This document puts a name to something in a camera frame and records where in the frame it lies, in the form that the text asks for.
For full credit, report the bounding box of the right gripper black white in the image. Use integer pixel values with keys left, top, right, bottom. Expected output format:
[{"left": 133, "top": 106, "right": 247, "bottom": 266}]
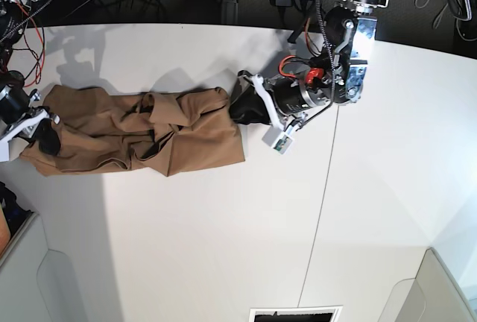
[{"left": 1, "top": 89, "right": 61, "bottom": 162}]

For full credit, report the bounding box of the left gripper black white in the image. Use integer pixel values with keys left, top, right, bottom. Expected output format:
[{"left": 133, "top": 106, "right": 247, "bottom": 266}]
[{"left": 229, "top": 70, "right": 323, "bottom": 127}]

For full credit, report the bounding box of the tan t-shirt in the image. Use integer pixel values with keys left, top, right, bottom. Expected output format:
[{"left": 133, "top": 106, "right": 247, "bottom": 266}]
[{"left": 19, "top": 86, "right": 244, "bottom": 177}]

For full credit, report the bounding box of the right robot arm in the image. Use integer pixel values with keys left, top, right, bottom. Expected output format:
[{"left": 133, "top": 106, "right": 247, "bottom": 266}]
[{"left": 1, "top": 0, "right": 60, "bottom": 162}]

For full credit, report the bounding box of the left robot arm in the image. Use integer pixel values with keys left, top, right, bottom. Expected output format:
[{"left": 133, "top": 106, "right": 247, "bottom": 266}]
[{"left": 229, "top": 0, "right": 389, "bottom": 130}]

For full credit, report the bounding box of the aluminium table leg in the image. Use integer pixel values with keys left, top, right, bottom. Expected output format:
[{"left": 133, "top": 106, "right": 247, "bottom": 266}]
[{"left": 221, "top": 0, "right": 239, "bottom": 25}]

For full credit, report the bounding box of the grey chair left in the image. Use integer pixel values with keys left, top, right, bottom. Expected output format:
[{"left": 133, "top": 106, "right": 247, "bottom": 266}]
[{"left": 0, "top": 212, "right": 124, "bottom": 322}]

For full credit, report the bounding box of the grey chair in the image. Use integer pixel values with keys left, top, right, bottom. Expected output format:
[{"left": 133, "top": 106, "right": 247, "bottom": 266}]
[
  {"left": 379, "top": 248, "right": 476, "bottom": 322},
  {"left": 0, "top": 212, "right": 124, "bottom": 322}
]

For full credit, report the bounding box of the grey chair right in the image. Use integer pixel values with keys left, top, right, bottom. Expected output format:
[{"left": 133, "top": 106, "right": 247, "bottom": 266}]
[{"left": 379, "top": 248, "right": 476, "bottom": 322}]

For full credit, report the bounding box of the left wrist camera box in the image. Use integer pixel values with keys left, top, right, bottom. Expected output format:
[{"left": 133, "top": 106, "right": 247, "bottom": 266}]
[{"left": 262, "top": 127, "right": 293, "bottom": 154}]

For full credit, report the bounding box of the white floor vent frame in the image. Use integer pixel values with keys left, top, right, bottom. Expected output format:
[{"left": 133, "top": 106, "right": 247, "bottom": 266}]
[{"left": 248, "top": 306, "right": 343, "bottom": 322}]

